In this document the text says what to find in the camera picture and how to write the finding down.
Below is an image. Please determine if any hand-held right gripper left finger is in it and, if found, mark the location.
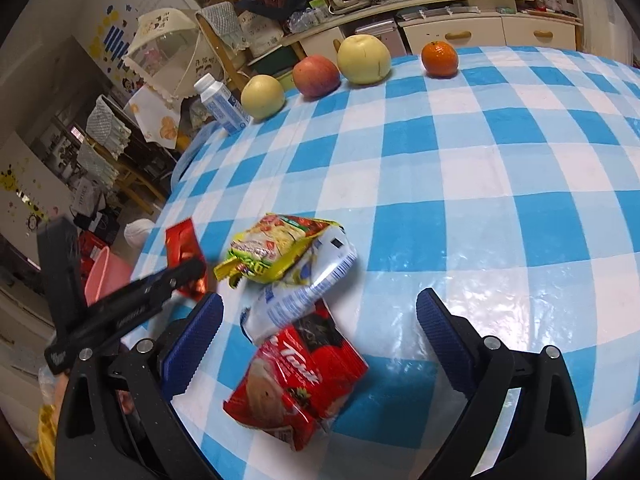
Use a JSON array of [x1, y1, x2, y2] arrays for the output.
[[54, 291, 224, 480]]

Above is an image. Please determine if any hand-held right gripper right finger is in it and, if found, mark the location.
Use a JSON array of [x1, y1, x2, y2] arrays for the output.
[[416, 287, 589, 480]]

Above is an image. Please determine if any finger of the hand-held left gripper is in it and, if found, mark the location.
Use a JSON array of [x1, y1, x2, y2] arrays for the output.
[[44, 257, 209, 375], [36, 216, 87, 337]]

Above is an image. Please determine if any small red orange packet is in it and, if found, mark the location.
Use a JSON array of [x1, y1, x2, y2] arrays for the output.
[[164, 217, 209, 302]]

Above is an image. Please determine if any red snack packet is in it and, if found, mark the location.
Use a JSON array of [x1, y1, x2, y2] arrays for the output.
[[222, 301, 371, 452]]

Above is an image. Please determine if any pink plastic basin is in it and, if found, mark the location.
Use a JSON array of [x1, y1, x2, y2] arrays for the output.
[[83, 246, 134, 307]]

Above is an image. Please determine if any white round object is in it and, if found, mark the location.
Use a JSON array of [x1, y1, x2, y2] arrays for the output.
[[123, 219, 157, 249]]

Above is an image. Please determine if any yellow green noodle packet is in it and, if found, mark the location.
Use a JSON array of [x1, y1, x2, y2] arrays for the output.
[[213, 212, 347, 289]]

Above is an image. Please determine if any white crumpled printed wrapper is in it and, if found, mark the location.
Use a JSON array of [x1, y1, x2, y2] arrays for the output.
[[241, 225, 359, 347]]

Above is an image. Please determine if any chair with grey cover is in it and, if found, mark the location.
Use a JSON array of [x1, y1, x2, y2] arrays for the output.
[[195, 1, 252, 86], [84, 94, 132, 157]]

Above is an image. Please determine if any light blue chair back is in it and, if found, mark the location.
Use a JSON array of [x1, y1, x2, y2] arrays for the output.
[[169, 120, 222, 197]]

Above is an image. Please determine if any blue white checked tablecloth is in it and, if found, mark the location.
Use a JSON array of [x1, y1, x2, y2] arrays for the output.
[[129, 45, 640, 480]]

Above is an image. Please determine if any yellow garment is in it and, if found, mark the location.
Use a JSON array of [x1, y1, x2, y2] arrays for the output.
[[34, 403, 59, 479]]

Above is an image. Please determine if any white cloth orange print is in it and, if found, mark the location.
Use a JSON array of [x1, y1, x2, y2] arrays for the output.
[[124, 84, 182, 149]]

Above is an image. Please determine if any white plastic bottle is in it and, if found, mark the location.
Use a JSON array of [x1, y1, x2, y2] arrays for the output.
[[193, 72, 252, 136]]

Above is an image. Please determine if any yellow apple left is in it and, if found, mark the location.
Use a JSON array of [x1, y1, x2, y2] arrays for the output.
[[240, 73, 287, 121]]

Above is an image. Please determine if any cream mesh food cover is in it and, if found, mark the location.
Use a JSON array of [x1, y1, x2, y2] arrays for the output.
[[123, 7, 222, 107]]

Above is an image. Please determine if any orange mandarin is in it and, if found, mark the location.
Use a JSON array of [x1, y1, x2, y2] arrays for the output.
[[420, 40, 460, 79]]

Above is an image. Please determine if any red apple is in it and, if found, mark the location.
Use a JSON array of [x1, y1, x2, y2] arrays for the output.
[[292, 54, 342, 99]]

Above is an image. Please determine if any large yellow apple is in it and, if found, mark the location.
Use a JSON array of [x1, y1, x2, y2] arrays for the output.
[[337, 33, 392, 85]]

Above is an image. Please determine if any giraffe wall sticker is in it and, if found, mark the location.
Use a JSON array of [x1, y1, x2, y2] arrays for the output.
[[0, 160, 52, 228]]

